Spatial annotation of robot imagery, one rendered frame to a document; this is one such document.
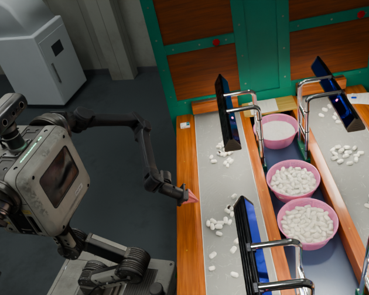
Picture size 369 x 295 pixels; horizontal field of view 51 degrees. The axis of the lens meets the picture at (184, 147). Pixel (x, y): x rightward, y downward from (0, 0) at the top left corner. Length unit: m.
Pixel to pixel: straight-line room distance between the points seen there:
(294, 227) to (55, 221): 1.05
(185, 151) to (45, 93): 2.76
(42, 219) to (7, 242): 1.97
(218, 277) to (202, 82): 1.27
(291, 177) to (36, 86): 3.43
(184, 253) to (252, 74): 1.24
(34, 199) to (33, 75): 3.36
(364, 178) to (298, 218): 0.41
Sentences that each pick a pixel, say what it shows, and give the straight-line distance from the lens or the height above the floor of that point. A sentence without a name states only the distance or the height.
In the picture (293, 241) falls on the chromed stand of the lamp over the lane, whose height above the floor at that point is 1.12.
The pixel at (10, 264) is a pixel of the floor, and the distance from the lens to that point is 3.31.
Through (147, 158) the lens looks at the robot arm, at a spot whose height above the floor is 1.06.
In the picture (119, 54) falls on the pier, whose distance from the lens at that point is 4.80.
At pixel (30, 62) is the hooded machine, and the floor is 0.62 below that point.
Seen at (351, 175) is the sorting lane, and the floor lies 0.74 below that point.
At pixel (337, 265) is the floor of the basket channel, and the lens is 1.86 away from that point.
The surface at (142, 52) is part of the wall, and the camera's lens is 4.88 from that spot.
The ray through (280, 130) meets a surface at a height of 0.74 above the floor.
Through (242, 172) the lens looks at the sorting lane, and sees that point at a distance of 2.15.
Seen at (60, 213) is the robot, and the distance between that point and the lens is 1.58.
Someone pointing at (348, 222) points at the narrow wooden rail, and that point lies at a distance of 1.89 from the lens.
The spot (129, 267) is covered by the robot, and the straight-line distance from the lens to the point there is 1.82.
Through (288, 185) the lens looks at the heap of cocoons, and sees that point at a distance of 2.06.
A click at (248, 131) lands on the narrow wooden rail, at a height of 0.77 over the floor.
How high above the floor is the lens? 2.23
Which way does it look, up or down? 39 degrees down
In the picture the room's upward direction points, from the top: 14 degrees counter-clockwise
